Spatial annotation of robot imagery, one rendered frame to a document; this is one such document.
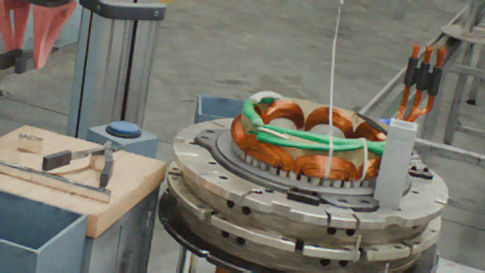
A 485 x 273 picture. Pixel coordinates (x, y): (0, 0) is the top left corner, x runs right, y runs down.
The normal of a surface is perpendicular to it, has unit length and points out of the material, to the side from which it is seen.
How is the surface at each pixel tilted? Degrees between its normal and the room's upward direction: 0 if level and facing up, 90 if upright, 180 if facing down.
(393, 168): 90
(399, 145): 90
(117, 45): 90
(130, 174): 0
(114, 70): 90
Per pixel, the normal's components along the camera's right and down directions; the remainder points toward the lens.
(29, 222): -0.34, 0.22
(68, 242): 0.93, 0.23
